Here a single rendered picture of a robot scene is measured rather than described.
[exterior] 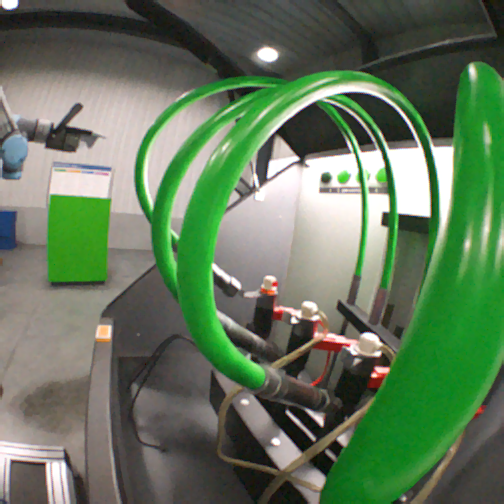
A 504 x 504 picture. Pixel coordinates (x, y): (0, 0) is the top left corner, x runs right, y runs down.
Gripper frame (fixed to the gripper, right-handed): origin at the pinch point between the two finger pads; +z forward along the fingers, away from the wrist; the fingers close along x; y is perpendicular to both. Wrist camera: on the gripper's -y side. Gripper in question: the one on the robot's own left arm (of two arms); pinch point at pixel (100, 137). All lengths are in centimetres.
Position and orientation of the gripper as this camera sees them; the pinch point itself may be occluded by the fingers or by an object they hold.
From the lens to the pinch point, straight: 89.5
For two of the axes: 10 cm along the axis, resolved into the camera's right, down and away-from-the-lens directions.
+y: -2.6, 9.4, 2.0
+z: 4.9, -0.5, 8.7
